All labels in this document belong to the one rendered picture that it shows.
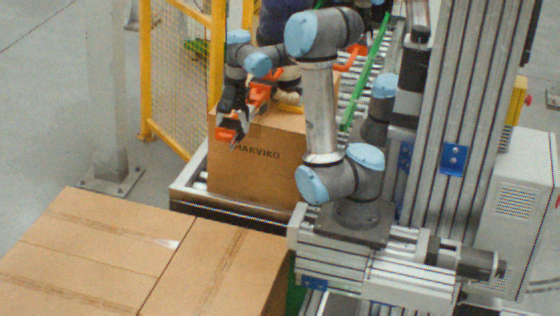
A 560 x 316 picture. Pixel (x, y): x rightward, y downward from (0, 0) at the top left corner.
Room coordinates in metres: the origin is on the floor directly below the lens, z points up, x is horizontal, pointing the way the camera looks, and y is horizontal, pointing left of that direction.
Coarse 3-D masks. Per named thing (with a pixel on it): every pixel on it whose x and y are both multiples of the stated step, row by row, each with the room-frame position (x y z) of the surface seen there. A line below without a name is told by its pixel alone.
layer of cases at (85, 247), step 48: (48, 240) 2.16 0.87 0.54; (96, 240) 2.19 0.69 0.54; (144, 240) 2.22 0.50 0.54; (192, 240) 2.25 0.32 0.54; (240, 240) 2.28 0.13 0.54; (0, 288) 1.87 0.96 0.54; (48, 288) 1.90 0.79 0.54; (96, 288) 1.93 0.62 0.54; (144, 288) 1.95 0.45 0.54; (192, 288) 1.98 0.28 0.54; (240, 288) 2.00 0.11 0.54
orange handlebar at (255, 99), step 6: (354, 54) 2.90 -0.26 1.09; (348, 60) 2.83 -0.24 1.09; (336, 66) 2.77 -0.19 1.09; (342, 66) 2.77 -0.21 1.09; (348, 66) 2.77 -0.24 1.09; (276, 72) 2.66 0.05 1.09; (252, 90) 2.49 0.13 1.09; (264, 90) 2.49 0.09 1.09; (252, 96) 2.43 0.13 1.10; (258, 96) 2.44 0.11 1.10; (264, 96) 2.46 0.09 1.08; (246, 102) 2.39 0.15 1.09; (252, 102) 2.43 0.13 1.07; (258, 102) 2.40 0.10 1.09; (234, 114) 2.29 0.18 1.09; (222, 132) 2.17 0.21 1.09; (222, 138) 2.15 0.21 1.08; (228, 138) 2.15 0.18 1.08
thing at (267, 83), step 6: (252, 78) 2.56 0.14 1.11; (258, 78) 2.58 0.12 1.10; (264, 78) 2.58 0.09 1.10; (270, 78) 2.57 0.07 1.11; (276, 78) 2.57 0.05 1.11; (252, 84) 2.51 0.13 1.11; (258, 84) 2.51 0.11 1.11; (264, 84) 2.53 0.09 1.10; (270, 84) 2.54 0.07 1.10; (276, 84) 2.54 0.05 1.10; (258, 90) 2.50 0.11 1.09; (270, 90) 2.50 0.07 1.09; (276, 90) 2.55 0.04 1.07; (270, 96) 2.50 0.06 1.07
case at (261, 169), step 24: (336, 72) 3.01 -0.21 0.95; (336, 96) 2.97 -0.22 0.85; (264, 120) 2.52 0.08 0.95; (288, 120) 2.54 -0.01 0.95; (216, 144) 2.53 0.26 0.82; (240, 144) 2.51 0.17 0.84; (264, 144) 2.48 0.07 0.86; (288, 144) 2.46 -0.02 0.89; (216, 168) 2.53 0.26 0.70; (240, 168) 2.50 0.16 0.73; (264, 168) 2.48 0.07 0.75; (288, 168) 2.46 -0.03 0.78; (216, 192) 2.53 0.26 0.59; (240, 192) 2.50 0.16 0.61; (264, 192) 2.48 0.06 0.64; (288, 192) 2.46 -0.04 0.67
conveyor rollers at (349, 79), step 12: (384, 36) 4.45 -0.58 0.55; (384, 48) 4.26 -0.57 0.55; (336, 60) 4.04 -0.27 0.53; (360, 60) 4.05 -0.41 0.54; (348, 72) 3.86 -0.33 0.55; (360, 72) 3.91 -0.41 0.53; (372, 72) 3.90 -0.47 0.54; (348, 84) 3.75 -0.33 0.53; (372, 84) 3.74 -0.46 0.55; (348, 96) 3.57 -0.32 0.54; (360, 108) 3.46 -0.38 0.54; (336, 120) 3.30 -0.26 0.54; (348, 132) 3.20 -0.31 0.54; (204, 180) 2.69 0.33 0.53
